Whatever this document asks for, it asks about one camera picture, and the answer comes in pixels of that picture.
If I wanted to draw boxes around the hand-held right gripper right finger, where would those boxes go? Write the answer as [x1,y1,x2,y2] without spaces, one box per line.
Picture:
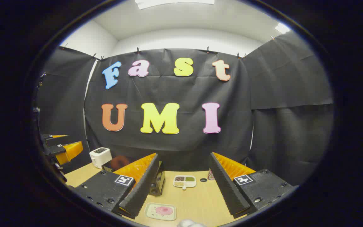
[209,152,299,219]

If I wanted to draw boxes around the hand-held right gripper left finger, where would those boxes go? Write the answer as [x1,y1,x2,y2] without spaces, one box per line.
[71,153,160,220]

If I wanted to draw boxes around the black electric oven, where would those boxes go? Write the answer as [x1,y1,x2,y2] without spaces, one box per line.
[102,155,166,197]

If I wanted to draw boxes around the white square plate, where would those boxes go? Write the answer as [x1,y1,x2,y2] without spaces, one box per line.
[144,202,177,221]

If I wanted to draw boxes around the white divided dish with grains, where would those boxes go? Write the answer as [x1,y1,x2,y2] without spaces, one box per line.
[173,175,197,190]

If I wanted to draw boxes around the white toaster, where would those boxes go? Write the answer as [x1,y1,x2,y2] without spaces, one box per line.
[89,147,113,169]

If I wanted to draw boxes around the black backdrop cloth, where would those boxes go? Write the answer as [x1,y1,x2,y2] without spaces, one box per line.
[37,32,335,186]

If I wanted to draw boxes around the ceiling light panel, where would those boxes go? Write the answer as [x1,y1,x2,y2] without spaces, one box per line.
[275,23,291,34]
[134,0,215,10]

